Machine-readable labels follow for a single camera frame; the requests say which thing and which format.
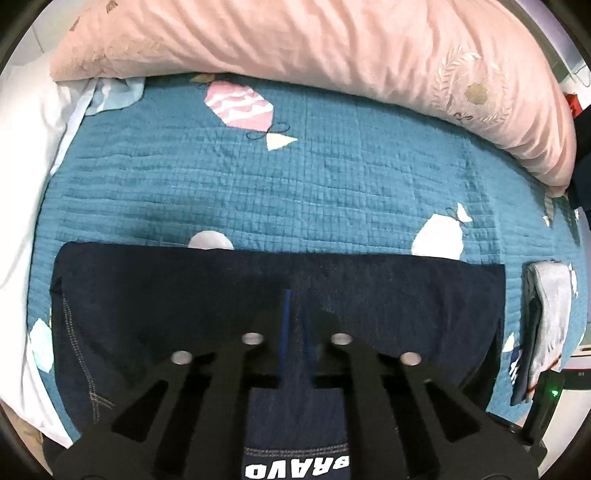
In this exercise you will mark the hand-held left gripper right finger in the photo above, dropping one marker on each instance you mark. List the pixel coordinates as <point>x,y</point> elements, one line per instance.
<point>308,341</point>

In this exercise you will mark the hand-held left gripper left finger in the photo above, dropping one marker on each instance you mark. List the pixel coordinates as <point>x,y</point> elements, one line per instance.
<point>284,341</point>

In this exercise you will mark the dark blue denim jacket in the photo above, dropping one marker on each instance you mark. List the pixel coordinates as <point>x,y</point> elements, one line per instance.
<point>152,295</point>

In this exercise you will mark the grey folded garment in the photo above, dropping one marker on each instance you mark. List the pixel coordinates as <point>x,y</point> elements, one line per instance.
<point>547,318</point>

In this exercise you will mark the teal quilted printed blanket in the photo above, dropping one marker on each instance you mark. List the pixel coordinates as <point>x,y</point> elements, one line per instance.
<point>286,184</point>

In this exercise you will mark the dark object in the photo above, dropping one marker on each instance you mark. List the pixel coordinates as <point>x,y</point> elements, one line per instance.
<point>583,180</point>

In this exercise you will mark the light blue cloth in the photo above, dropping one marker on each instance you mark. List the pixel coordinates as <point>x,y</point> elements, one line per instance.
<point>117,92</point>

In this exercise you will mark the white bed sheet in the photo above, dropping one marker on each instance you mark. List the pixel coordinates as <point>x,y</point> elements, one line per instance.
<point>23,194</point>

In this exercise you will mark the pink embroidered duvet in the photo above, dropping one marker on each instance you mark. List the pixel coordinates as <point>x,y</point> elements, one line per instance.
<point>332,41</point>

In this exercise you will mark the red object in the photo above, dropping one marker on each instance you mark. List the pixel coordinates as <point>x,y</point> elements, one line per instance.
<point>575,104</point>

